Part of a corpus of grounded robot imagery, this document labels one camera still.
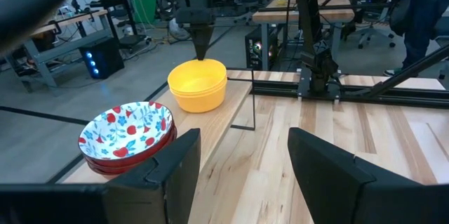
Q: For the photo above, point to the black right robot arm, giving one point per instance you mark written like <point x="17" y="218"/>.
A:
<point x="308" y="13"/>

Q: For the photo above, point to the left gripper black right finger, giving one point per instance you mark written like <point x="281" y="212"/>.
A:
<point x="326" y="182"/>

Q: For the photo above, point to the black aluminium table frame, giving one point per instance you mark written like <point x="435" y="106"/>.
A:
<point x="386" y="92"/>

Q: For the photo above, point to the wooden background table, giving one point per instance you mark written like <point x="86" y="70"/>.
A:
<point x="336" y="13"/>

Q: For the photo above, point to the grey office chair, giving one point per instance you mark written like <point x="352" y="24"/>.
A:
<point x="372" y="32"/>

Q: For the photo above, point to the computer tower coloured lights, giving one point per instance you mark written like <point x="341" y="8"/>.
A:
<point x="256" y="50"/>

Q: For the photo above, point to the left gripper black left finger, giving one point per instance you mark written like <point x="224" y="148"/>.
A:
<point x="168" y="196"/>

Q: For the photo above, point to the person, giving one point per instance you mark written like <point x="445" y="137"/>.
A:
<point x="424" y="17"/>

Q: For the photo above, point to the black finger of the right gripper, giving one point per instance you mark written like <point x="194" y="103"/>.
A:
<point x="201" y="39"/>

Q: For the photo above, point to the computer tower blue lights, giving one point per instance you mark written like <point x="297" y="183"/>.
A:
<point x="105" y="59"/>

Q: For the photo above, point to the grey workbench wooden top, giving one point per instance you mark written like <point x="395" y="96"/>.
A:
<point x="70" y="20"/>

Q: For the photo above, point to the green bin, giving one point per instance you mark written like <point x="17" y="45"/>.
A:
<point x="145" y="6"/>

